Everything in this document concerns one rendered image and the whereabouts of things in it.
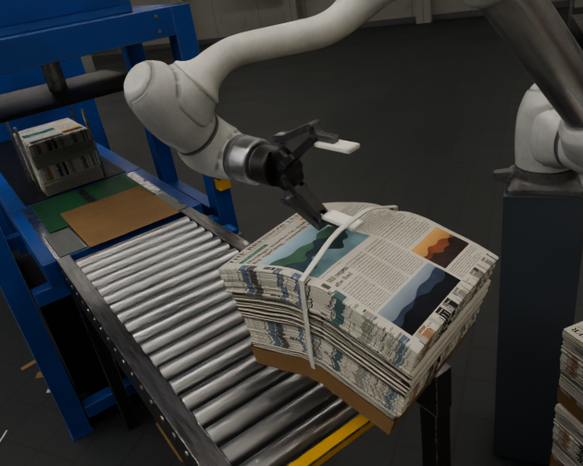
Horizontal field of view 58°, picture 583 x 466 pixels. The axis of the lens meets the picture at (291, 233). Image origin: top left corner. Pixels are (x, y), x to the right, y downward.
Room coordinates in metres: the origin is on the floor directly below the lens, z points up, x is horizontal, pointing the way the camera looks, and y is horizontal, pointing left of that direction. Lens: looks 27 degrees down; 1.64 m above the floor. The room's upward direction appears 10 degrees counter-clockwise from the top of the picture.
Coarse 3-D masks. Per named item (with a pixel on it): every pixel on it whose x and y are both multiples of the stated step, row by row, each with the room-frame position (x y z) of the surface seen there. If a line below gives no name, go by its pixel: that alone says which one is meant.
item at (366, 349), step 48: (384, 240) 0.80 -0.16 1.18; (432, 240) 0.80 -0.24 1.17; (336, 288) 0.69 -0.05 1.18; (384, 288) 0.69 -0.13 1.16; (432, 288) 0.69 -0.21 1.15; (480, 288) 0.76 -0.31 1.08; (336, 336) 0.68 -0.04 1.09; (384, 336) 0.61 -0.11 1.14; (432, 336) 0.60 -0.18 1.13; (384, 384) 0.62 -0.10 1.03
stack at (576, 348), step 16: (576, 336) 0.88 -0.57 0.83; (576, 352) 0.87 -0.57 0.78; (560, 368) 0.91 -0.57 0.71; (576, 368) 0.86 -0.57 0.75; (560, 384) 0.90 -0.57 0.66; (576, 384) 0.86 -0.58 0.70; (576, 400) 0.86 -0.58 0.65; (560, 416) 0.89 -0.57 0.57; (560, 432) 0.88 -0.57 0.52; (576, 432) 0.84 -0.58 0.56; (560, 448) 0.88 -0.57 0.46; (576, 448) 0.83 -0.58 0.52; (560, 464) 0.88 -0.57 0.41; (576, 464) 0.83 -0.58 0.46
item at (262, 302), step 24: (264, 240) 0.93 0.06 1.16; (288, 240) 0.88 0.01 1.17; (312, 240) 0.85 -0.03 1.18; (240, 264) 0.84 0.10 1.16; (264, 264) 0.80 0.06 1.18; (288, 264) 0.77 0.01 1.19; (240, 288) 0.83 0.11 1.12; (264, 288) 0.79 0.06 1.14; (240, 312) 0.85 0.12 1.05; (264, 312) 0.80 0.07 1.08; (288, 312) 0.75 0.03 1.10; (264, 336) 0.82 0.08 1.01; (288, 336) 0.77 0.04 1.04
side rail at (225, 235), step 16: (192, 208) 1.99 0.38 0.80; (208, 224) 1.82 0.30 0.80; (224, 240) 1.67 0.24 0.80; (240, 240) 1.64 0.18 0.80; (448, 368) 0.87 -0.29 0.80; (432, 384) 0.86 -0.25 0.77; (448, 384) 0.87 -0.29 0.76; (416, 400) 0.90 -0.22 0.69; (432, 400) 0.86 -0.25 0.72; (448, 400) 0.87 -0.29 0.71
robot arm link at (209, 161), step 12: (216, 132) 0.97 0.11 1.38; (228, 132) 0.99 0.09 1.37; (240, 132) 1.02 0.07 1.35; (216, 144) 0.96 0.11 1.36; (180, 156) 1.04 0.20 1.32; (192, 156) 0.96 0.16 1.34; (204, 156) 0.96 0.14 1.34; (216, 156) 0.96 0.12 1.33; (192, 168) 1.03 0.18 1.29; (204, 168) 0.98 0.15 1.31; (216, 168) 0.97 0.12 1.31
